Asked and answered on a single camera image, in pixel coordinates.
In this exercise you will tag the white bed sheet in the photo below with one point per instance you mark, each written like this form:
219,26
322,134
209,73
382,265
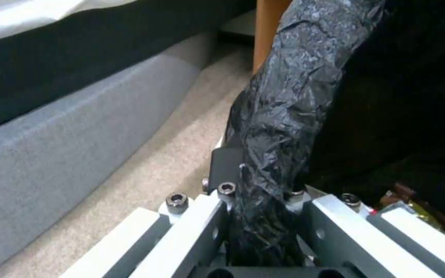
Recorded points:
33,14

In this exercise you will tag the trash bin with black bag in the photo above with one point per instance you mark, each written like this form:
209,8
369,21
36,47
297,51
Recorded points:
292,101

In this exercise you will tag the grey upholstered bed frame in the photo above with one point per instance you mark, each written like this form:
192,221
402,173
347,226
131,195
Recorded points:
52,150

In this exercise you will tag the orange wooden furniture panel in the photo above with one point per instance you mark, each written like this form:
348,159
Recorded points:
265,29

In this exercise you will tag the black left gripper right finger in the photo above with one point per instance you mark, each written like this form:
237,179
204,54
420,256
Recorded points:
346,231

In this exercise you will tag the dark mattress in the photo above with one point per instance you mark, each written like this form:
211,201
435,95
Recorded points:
91,52

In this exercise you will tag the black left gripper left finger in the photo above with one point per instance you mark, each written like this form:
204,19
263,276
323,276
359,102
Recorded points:
191,231

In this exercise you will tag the brown and gold snack wrapper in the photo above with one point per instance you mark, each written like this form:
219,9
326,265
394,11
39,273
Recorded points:
419,208

